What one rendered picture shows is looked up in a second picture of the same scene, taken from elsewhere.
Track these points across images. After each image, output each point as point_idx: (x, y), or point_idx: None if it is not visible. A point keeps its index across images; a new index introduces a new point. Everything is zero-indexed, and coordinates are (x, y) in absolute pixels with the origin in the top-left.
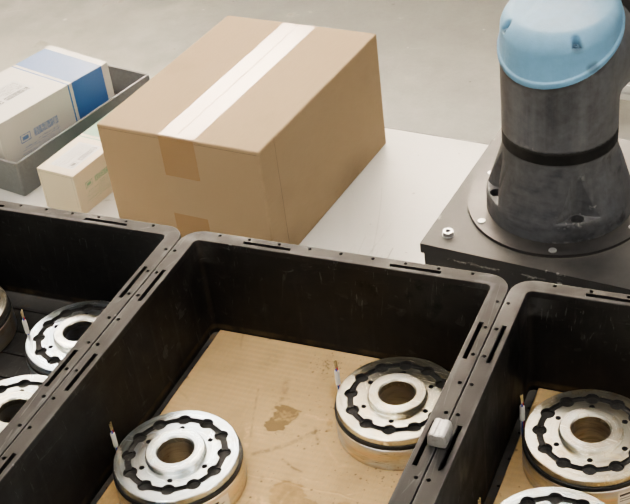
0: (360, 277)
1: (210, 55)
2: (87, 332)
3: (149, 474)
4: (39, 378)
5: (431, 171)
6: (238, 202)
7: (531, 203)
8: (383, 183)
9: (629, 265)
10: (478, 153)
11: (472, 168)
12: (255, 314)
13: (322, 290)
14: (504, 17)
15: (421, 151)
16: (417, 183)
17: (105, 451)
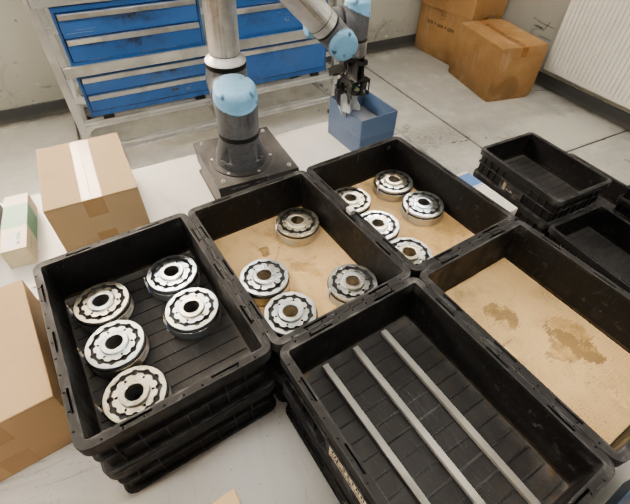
0: (259, 193)
1: (54, 166)
2: (207, 257)
3: (266, 286)
4: (181, 293)
5: (162, 176)
6: (130, 212)
7: (246, 158)
8: (151, 188)
9: (281, 164)
10: (170, 164)
11: (203, 161)
12: (219, 229)
13: (245, 205)
14: (219, 94)
15: (149, 172)
16: (163, 182)
17: None
